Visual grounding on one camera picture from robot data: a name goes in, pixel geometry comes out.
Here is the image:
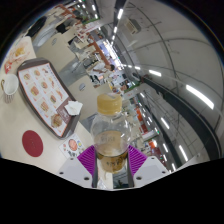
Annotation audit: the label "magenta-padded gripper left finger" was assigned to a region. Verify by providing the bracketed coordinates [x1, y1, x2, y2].
[57, 144, 100, 190]

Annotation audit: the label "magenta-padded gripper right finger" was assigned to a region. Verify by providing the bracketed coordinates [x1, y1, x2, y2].
[126, 144, 170, 188]

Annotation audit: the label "clear amber drink bottle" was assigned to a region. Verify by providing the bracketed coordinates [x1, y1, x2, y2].
[90, 93, 132, 174]

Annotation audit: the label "colourful printed leaflet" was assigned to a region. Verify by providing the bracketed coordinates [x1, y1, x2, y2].
[59, 133, 86, 159]

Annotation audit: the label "crumpled white napkin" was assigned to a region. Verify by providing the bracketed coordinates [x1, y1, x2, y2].
[64, 100, 84, 117]

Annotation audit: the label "flat round red coaster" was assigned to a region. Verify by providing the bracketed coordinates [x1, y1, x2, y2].
[21, 129, 44, 158]

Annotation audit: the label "beige chair with round hole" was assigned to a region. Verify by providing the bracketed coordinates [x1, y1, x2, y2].
[34, 33, 76, 73]
[71, 78, 111, 113]

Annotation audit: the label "ceiling strip lights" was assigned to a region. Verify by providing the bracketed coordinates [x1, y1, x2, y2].
[74, 0, 216, 171]

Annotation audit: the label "dark brown food tray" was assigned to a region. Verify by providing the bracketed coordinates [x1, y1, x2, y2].
[16, 58, 82, 139]

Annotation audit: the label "person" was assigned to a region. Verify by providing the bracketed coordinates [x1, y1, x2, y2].
[54, 18, 79, 34]
[89, 63, 116, 80]

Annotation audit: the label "red sauce packet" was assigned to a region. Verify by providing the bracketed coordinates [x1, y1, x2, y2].
[3, 61, 14, 75]

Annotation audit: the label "ceiling air conditioner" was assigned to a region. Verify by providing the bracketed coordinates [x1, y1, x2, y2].
[123, 17, 142, 35]

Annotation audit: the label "black backpack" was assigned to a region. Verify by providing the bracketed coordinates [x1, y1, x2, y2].
[26, 15, 48, 38]

